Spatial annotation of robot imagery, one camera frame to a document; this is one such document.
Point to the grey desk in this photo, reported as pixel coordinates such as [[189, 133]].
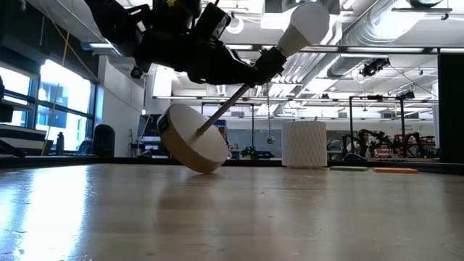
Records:
[[21, 137]]

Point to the white ribbed cup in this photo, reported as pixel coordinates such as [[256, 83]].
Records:
[[304, 145]]

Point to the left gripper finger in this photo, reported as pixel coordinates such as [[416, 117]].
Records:
[[235, 59], [224, 76]]

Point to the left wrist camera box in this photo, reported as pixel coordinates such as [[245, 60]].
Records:
[[214, 21]]

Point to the white lightbulb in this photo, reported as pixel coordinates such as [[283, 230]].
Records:
[[304, 25]]

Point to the black rounded chair back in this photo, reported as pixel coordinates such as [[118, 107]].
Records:
[[103, 141]]

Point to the green sticky note pad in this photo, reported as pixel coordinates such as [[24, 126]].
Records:
[[348, 168]]

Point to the background robot arms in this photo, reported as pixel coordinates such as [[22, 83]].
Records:
[[364, 139]]

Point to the yellow tag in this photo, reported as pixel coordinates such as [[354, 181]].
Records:
[[172, 3]]

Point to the orange sticky note pad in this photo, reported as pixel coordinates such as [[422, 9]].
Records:
[[395, 170]]

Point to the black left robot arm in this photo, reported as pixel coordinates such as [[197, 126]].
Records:
[[112, 21]]

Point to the dark bottle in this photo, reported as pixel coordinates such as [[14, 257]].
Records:
[[59, 145]]

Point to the lamp stand with wooden base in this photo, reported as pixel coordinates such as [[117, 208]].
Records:
[[192, 137]]

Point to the black ceiling spotlight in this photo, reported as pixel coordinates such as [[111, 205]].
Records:
[[373, 67], [136, 73]]

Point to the black monitor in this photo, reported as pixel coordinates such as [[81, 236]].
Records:
[[148, 127]]

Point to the black background rig frame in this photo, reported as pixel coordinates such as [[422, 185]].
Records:
[[351, 119]]

